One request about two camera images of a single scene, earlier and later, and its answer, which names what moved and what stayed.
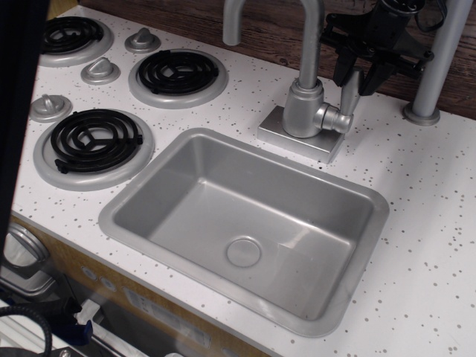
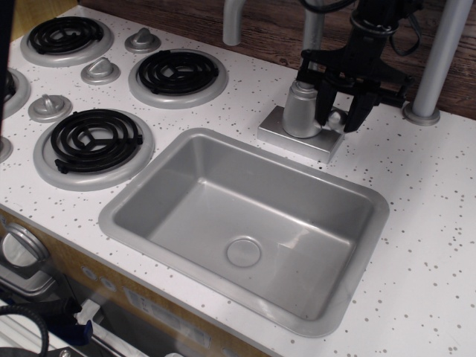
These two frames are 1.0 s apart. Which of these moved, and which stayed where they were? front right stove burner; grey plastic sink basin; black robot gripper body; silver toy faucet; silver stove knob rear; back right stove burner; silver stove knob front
Moved: black robot gripper body
Stayed: silver stove knob front; silver toy faucet; grey plastic sink basin; silver stove knob rear; front right stove burner; back right stove burner
